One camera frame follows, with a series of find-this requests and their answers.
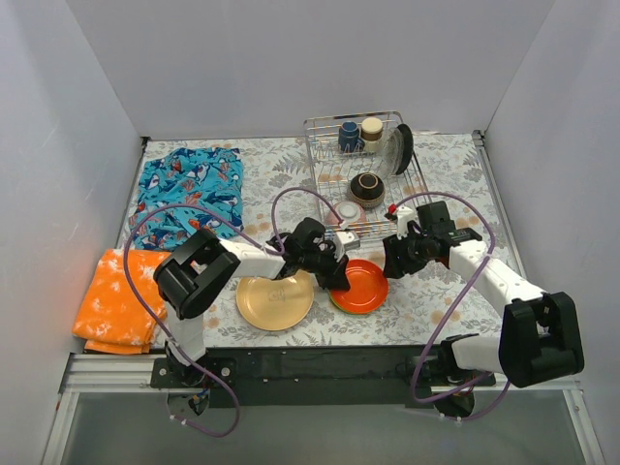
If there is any orange plate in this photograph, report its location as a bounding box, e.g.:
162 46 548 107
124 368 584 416
329 259 389 304

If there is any beige bear plate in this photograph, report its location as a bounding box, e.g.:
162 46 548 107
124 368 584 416
236 270 315 331

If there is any floral patterned bowl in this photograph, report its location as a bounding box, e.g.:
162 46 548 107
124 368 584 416
333 201 366 225

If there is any brown rimmed cream bowl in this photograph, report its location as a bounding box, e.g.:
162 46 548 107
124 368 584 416
347 171 386 209

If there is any clear ribbed glass plate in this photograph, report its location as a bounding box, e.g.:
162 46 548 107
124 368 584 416
391 128 403 175

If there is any dark blue mug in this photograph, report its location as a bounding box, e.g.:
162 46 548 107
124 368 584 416
338 121 365 153

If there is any lime green plate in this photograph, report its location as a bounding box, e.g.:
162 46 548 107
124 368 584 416
330 295 384 315

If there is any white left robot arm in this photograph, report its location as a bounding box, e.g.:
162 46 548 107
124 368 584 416
154 217 359 388

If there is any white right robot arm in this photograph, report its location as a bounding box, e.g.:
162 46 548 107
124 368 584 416
383 201 585 388

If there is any floral tablecloth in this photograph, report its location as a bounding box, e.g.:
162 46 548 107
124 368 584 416
111 133 546 348

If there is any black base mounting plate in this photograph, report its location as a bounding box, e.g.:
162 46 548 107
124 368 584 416
150 345 476 408

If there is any blue shark print cloth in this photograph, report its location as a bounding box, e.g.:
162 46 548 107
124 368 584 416
128 147 243 251

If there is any beige and brown mug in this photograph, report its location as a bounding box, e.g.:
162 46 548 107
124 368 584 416
360 116 384 153

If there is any orange tie-dye cloth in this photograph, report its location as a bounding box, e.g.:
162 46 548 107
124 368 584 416
73 249 169 355

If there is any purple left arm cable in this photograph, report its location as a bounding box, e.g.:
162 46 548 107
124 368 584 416
122 187 348 439

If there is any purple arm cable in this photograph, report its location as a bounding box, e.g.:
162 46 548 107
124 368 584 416
391 191 512 423
122 187 348 439

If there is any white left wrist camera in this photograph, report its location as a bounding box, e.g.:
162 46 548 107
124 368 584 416
332 227 360 254

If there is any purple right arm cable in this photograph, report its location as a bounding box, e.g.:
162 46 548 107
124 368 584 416
391 191 512 423

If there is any chrome wire dish rack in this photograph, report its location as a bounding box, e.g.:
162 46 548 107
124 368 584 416
303 110 430 244

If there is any aluminium frame rail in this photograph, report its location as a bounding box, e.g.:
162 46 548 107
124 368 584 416
43 354 605 464

